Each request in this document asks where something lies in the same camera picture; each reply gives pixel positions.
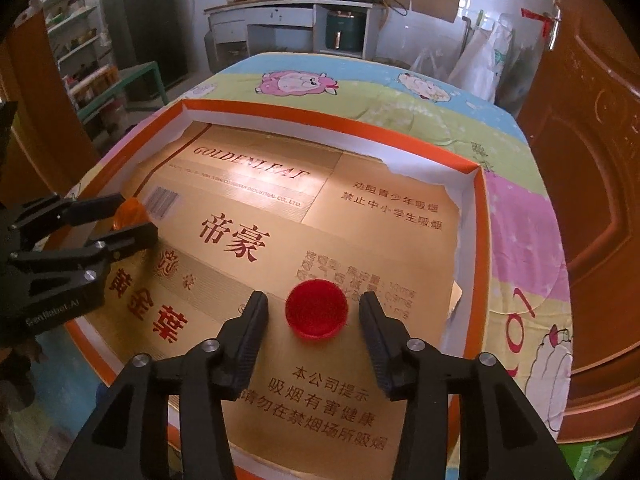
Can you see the green stool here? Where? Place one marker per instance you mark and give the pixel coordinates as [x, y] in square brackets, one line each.
[140, 72]

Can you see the orange and white shallow box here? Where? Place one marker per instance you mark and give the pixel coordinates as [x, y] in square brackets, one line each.
[325, 125]

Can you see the red bottle cap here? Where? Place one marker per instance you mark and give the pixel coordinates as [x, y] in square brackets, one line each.
[316, 307]

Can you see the white kitchen counter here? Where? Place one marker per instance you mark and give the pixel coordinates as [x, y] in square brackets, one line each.
[280, 12]

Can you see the green carton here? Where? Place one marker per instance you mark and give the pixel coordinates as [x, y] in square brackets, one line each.
[595, 460]

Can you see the green air fryer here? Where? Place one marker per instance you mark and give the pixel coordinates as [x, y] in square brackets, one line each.
[345, 30]

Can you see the red ribbon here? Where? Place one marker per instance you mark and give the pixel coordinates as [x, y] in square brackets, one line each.
[537, 17]

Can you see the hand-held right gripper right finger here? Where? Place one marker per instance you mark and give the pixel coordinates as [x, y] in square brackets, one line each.
[372, 325]

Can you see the white shelf rack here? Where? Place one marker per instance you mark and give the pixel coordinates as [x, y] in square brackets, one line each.
[75, 12]

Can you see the brown wooden door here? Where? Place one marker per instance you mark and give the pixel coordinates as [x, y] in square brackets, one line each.
[590, 160]
[35, 85]

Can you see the printed cartoon sheep blanket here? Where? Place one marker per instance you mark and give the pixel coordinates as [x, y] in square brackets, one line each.
[375, 102]

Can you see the plain orange bottle cap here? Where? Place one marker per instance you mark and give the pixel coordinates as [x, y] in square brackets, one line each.
[131, 212]

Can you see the white plastic bags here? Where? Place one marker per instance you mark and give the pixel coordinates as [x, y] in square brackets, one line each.
[487, 60]

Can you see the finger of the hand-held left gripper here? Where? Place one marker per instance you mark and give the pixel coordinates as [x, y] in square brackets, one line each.
[95, 210]
[130, 240]

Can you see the black refrigerator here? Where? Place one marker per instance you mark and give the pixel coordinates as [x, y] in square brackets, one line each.
[145, 25]

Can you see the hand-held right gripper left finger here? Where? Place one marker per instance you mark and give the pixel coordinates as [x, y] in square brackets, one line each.
[255, 325]

